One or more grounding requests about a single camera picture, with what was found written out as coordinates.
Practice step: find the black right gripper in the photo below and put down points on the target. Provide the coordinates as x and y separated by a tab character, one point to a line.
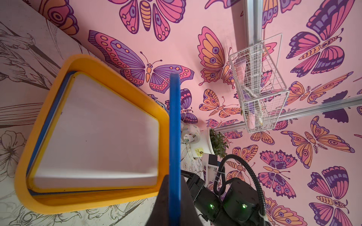
240	207

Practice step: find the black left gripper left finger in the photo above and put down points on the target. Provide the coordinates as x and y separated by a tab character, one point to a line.
159	215

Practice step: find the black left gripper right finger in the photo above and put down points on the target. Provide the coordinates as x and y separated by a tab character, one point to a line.
189	216

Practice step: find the green potted plant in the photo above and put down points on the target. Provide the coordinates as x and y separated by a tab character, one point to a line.
219	143

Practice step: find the white plant pot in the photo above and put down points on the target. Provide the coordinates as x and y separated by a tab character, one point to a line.
204	146

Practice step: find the yellow plastic storage tray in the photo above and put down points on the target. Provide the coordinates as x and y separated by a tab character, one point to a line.
55	203

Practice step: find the white wire wall basket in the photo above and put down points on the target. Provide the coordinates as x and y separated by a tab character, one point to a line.
261	90

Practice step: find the blue-framed whiteboard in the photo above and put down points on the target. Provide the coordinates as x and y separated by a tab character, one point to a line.
49	119
174	203

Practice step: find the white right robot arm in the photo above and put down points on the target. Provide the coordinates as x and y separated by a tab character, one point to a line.
216	181

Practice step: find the yellow-framed whiteboard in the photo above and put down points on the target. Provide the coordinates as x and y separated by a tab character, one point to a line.
97	140

